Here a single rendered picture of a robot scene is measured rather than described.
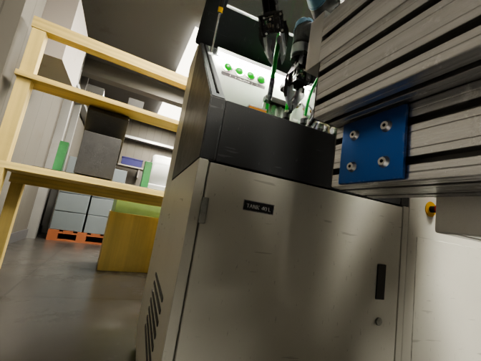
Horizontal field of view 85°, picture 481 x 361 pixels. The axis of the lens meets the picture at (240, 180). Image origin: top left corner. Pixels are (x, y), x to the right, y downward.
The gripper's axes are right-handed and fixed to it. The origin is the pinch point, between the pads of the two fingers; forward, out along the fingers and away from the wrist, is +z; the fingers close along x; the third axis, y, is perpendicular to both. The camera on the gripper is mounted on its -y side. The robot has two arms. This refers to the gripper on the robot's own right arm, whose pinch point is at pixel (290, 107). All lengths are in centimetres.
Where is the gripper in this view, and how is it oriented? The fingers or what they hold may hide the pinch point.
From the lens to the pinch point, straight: 105.3
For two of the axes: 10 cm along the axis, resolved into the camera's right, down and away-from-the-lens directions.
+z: -1.5, 9.7, -1.6
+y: 3.6, -1.0, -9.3
